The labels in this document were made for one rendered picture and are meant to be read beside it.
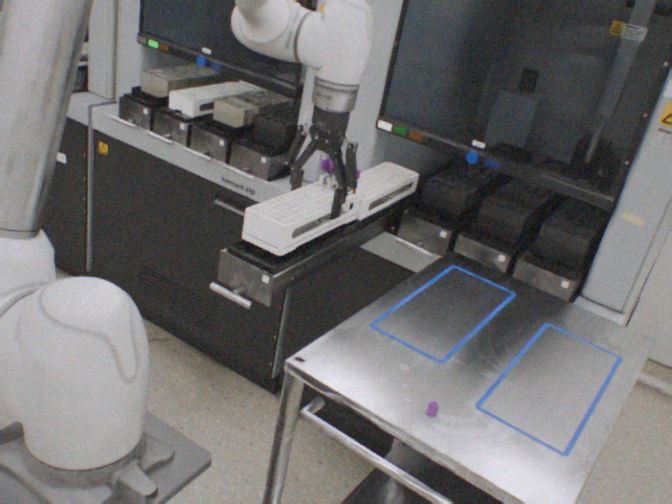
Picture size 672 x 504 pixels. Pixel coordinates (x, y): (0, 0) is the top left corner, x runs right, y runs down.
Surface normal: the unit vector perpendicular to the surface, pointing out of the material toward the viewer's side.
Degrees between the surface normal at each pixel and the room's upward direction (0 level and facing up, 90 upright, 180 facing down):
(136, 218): 90
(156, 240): 90
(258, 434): 0
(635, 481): 0
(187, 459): 0
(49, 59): 82
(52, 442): 93
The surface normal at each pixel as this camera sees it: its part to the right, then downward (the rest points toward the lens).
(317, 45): -0.51, 0.29
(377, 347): 0.18, -0.87
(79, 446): 0.18, 0.50
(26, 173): 0.64, 0.35
